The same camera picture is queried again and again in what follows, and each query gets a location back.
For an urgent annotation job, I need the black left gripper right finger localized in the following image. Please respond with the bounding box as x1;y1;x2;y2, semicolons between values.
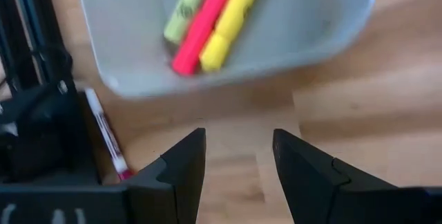
272;129;442;224

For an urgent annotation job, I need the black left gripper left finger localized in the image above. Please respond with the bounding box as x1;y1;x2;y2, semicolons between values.
0;128;207;224

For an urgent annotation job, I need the dark red dry erase marker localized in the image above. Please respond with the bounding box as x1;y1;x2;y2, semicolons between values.
84;87;135;183

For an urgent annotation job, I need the light grey plastic bin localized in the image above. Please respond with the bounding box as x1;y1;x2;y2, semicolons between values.
74;0;376;99

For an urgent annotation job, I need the pink thick highlighter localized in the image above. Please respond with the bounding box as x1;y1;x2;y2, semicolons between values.
171;0;241;76

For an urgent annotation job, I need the light green thick highlighter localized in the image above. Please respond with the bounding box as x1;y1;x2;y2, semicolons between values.
163;0;217;44

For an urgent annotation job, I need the yellow thick highlighter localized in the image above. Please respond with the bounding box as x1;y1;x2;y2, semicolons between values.
199;0;270;73

